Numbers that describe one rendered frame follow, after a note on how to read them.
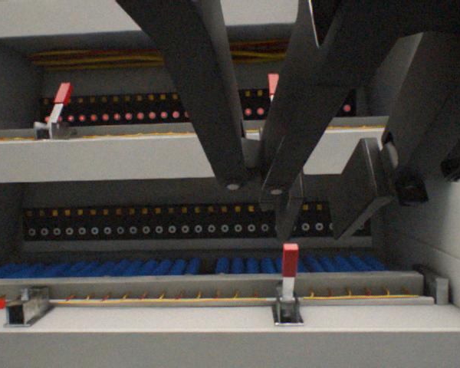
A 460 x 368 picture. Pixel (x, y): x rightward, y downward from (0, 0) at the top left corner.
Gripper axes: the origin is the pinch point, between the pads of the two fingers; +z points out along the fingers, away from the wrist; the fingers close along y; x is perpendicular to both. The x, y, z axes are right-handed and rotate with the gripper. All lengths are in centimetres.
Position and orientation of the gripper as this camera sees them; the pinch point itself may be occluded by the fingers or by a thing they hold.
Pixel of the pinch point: (319, 198)
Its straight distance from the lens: 17.8
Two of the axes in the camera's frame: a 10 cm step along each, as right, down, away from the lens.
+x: 0.0, -9.0, 4.3
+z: 0.6, 4.3, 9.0
